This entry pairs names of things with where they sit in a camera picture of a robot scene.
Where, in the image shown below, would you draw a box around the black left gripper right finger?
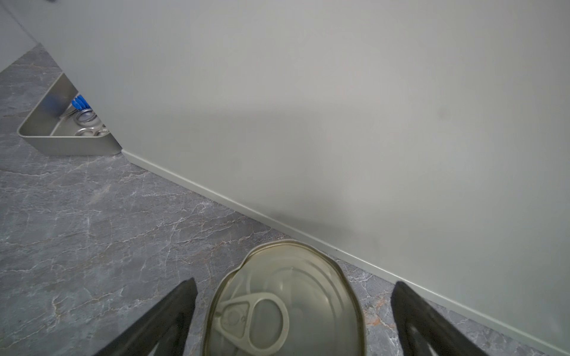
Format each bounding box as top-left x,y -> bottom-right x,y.
390,281 -> 485,355

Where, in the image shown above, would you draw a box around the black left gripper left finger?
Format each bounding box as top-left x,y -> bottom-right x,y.
97,278 -> 198,355

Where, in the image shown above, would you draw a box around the dark chopped tomatoes can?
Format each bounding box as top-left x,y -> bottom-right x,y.
201,240 -> 367,355

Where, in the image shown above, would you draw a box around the grey metal cabinet box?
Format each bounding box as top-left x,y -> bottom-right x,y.
7,1 -> 569,355

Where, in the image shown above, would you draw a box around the metal instrument tray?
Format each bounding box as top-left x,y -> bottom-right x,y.
18,74 -> 122,156

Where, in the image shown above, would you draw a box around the blue handled scissors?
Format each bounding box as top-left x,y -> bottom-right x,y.
68,94 -> 100,127

